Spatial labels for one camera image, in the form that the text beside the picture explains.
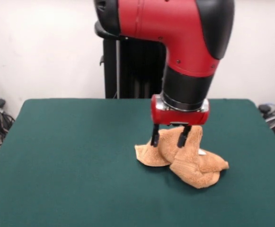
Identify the tan terry towel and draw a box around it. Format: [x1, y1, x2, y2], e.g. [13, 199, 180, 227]
[134, 125, 230, 189]

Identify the white round object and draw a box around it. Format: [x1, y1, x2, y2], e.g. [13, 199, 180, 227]
[265, 113, 275, 130]

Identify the small black power adapter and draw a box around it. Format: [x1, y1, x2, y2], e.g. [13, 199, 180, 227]
[258, 104, 272, 114]

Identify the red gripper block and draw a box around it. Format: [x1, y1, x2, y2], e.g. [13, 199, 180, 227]
[150, 94, 210, 149]

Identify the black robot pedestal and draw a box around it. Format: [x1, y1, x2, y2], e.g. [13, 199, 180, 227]
[94, 20, 169, 99]

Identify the dark green table cloth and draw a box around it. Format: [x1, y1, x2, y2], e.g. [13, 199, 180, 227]
[0, 98, 275, 227]

